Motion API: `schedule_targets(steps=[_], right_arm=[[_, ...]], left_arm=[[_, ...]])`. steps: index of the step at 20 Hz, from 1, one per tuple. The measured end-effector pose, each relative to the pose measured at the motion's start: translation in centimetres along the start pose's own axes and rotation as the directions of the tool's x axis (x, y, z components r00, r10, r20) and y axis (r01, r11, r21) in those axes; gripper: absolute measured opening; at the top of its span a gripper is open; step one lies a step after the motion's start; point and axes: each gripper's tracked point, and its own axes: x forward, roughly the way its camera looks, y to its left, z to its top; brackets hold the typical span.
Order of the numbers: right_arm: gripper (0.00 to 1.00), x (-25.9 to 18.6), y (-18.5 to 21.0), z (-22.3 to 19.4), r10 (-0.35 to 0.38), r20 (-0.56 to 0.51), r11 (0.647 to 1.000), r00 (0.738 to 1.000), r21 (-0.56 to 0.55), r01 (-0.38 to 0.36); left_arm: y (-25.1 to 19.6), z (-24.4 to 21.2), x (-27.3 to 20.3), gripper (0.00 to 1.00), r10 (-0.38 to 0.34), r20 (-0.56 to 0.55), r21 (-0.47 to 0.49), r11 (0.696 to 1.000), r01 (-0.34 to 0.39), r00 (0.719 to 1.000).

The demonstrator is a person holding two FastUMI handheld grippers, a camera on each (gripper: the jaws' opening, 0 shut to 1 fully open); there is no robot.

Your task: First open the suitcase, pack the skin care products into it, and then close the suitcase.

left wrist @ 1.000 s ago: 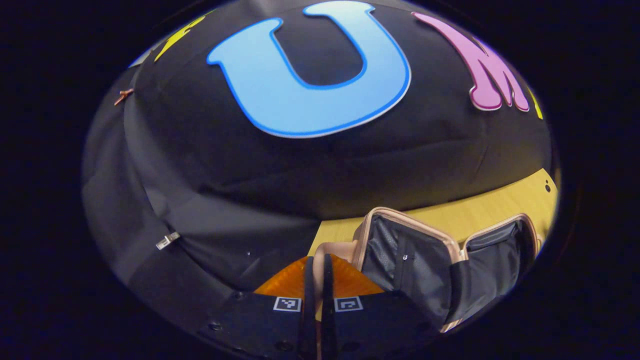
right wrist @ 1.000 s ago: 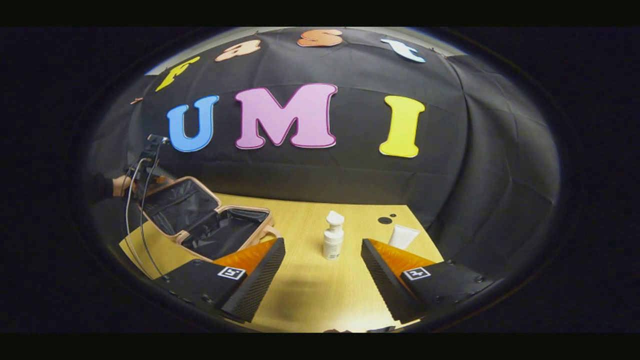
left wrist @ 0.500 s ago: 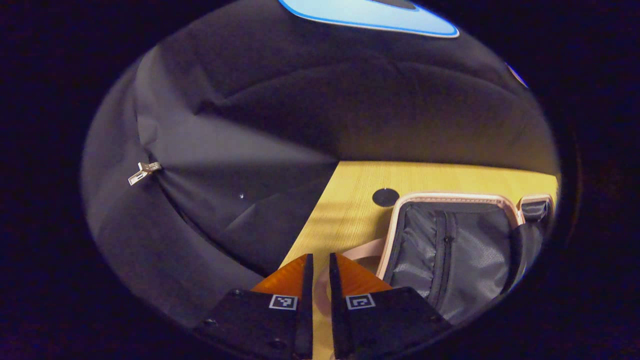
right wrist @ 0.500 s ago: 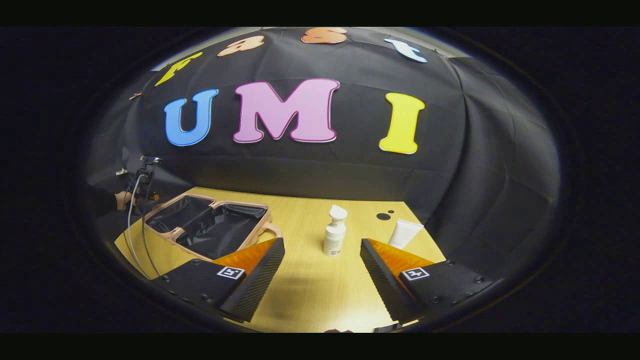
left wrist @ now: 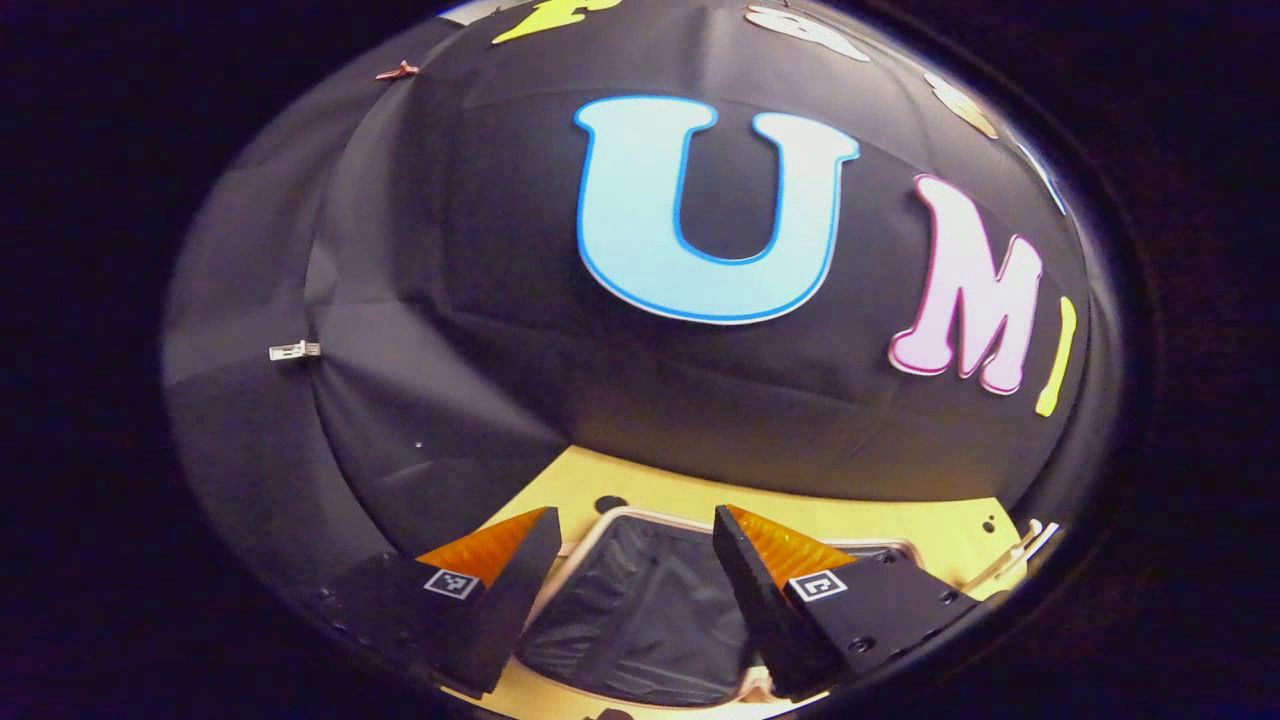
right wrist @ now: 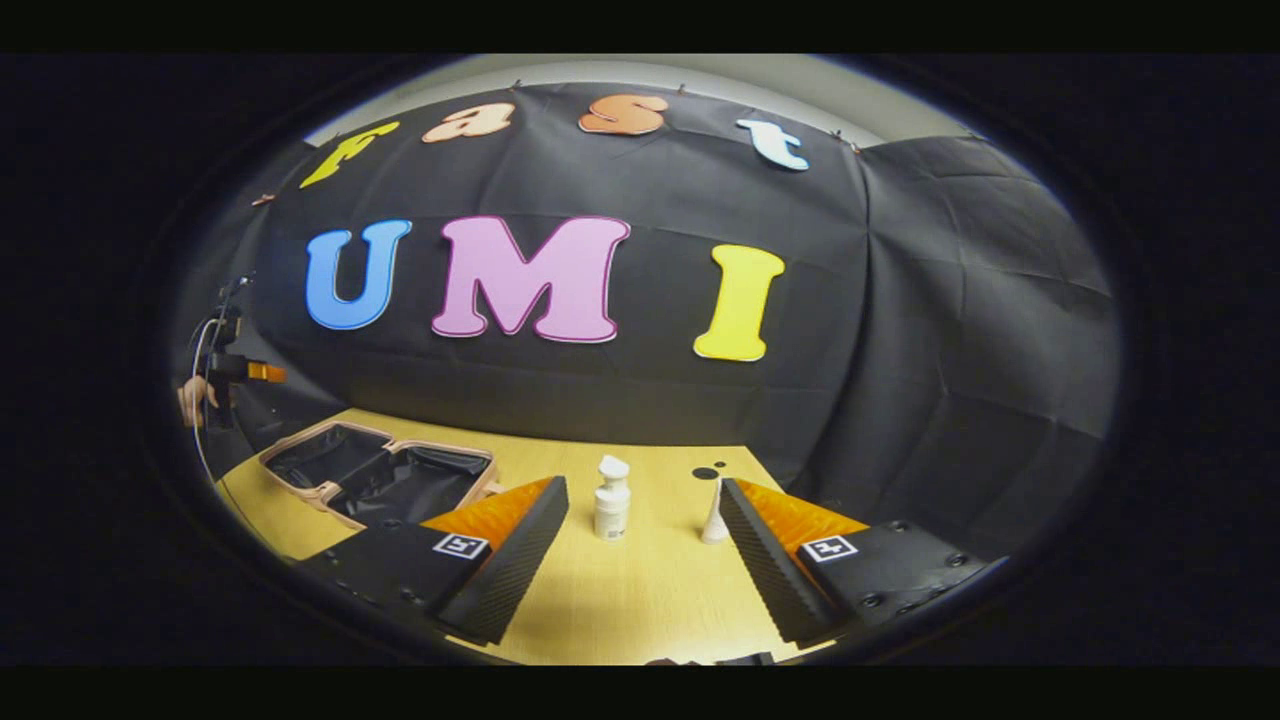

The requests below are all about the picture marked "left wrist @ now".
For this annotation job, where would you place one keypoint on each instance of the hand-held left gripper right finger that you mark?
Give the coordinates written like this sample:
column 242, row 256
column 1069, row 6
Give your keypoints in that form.
column 755, row 600

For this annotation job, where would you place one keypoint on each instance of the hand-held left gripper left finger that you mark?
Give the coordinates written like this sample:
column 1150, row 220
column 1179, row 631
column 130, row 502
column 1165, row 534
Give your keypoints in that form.
column 510, row 600

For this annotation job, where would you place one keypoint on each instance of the beige suitcase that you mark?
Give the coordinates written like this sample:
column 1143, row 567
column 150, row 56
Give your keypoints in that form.
column 640, row 610

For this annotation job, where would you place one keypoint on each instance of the black backdrop cloth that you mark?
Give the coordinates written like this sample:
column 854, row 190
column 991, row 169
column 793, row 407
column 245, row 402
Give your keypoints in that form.
column 500, row 350

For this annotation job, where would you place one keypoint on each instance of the silver metal clip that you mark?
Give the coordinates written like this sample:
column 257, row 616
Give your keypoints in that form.
column 295, row 350

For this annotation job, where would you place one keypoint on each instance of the red clip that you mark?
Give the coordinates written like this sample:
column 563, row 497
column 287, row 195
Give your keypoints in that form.
column 398, row 71

